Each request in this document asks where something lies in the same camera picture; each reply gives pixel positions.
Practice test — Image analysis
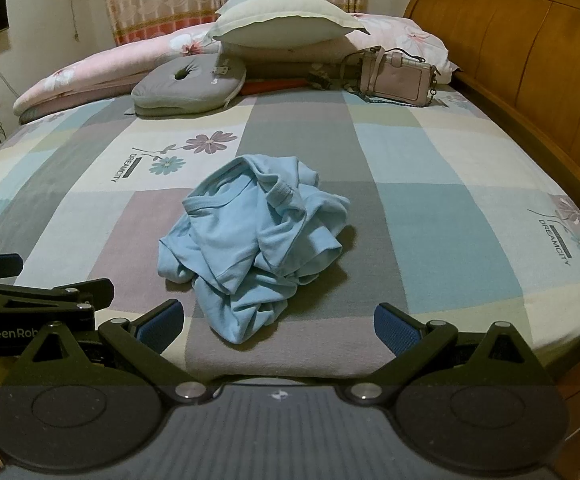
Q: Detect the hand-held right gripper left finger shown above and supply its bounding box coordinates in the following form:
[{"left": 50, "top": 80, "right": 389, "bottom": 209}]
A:
[{"left": 7, "top": 299, "right": 213, "bottom": 406}]

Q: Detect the orange-red cloth roll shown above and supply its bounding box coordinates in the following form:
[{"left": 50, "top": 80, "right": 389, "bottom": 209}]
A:
[{"left": 240, "top": 78, "right": 315, "bottom": 97}]

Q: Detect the wooden headboard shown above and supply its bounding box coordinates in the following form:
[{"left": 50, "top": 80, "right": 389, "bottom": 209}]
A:
[{"left": 402, "top": 0, "right": 580, "bottom": 271}]

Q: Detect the pink handbag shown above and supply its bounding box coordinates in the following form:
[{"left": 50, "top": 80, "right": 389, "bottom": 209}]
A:
[{"left": 341, "top": 46, "right": 440, "bottom": 108}]

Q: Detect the light blue long-sleeve shirt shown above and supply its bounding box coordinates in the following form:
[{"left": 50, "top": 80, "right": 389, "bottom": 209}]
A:
[{"left": 157, "top": 154, "right": 351, "bottom": 345}]

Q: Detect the patterned scarf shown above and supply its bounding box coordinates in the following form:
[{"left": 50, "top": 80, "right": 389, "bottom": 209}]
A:
[{"left": 310, "top": 62, "right": 351, "bottom": 92}]

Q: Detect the cream and green pillow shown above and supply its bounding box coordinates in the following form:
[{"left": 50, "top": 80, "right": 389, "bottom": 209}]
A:
[{"left": 205, "top": 0, "right": 371, "bottom": 51}]

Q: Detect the pink floral quilt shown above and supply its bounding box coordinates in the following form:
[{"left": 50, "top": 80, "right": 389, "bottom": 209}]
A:
[{"left": 12, "top": 12, "right": 460, "bottom": 126}]

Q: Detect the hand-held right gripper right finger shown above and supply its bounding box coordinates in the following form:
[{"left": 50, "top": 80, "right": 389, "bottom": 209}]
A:
[{"left": 345, "top": 302, "right": 545, "bottom": 406}]

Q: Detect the grey round cushion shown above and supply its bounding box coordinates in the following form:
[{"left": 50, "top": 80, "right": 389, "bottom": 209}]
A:
[{"left": 131, "top": 53, "right": 247, "bottom": 117}]

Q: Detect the folded beige blanket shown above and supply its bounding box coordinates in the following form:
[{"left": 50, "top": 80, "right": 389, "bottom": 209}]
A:
[{"left": 222, "top": 42, "right": 361, "bottom": 81}]

